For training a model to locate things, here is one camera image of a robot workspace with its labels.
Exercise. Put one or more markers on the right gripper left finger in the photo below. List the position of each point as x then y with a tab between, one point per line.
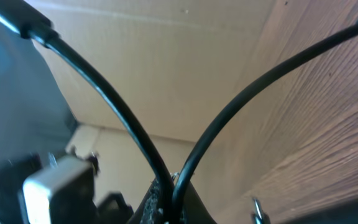
151	209

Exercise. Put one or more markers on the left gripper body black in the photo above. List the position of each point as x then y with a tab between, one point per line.
13	173

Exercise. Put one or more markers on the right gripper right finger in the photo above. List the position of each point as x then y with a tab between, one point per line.
194	211

